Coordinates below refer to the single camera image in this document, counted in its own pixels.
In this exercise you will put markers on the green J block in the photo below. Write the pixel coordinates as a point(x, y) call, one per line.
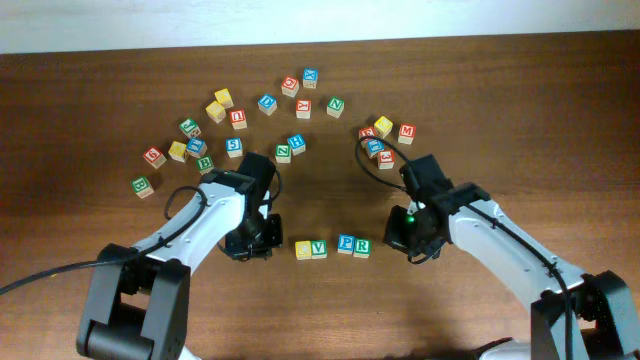
point(190, 128)

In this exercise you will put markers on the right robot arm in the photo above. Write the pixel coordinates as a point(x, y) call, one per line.
point(573, 314)

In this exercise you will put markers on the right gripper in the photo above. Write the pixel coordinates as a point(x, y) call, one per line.
point(400, 233)

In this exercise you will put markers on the yellow block near E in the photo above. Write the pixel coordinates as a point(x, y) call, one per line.
point(383, 127)

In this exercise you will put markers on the blue L block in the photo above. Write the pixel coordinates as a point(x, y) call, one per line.
point(196, 147)

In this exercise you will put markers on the green N block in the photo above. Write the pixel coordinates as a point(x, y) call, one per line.
point(335, 107)

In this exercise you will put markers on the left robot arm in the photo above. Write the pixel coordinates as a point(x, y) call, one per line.
point(138, 300)

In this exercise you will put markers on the blue D block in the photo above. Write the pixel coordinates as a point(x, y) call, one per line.
point(267, 104)

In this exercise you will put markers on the green B block left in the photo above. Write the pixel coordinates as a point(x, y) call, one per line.
point(142, 187)

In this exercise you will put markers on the blue 5 block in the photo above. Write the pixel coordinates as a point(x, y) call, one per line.
point(234, 147)

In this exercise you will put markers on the yellow block lower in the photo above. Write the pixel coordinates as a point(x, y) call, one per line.
point(216, 112)

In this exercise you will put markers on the red Y block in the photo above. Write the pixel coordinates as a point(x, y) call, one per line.
point(303, 108)

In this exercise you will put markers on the yellow C block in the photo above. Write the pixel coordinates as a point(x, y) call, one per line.
point(303, 250)

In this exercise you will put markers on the red E block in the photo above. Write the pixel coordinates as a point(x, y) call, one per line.
point(366, 132)

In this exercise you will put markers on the red M block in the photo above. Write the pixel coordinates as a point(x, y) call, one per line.
point(406, 134)

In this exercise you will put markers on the blue P block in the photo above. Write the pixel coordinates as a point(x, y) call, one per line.
point(346, 244)

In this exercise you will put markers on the green B block centre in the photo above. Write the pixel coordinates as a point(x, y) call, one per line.
point(204, 165)

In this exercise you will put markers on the blue T block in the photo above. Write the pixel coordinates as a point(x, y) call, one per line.
point(373, 147)

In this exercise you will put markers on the green V block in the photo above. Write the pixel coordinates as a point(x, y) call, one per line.
point(318, 249)

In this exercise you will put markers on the green Z block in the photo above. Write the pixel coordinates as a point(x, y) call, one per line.
point(283, 154)

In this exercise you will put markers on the red 3 block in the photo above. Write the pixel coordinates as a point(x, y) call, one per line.
point(385, 160)

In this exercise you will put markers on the yellow block upper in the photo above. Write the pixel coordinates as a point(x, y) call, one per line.
point(224, 98)

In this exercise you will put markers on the red 6 block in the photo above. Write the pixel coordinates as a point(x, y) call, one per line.
point(154, 157)

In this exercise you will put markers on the green b block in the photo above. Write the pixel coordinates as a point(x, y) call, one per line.
point(204, 165)
point(142, 187)

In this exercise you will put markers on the red U block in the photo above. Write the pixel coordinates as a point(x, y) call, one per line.
point(238, 119)

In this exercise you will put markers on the blue X block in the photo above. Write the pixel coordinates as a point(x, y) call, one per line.
point(310, 78)

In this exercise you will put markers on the yellow block left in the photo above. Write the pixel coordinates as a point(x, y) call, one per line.
point(178, 151)

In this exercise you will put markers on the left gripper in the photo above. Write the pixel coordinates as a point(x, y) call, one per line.
point(261, 240)

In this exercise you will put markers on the red Q block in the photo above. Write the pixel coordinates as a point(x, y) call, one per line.
point(290, 86)

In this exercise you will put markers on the blue H block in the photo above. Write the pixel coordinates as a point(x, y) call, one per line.
point(297, 144)

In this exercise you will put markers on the green R block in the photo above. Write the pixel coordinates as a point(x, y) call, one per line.
point(362, 248)

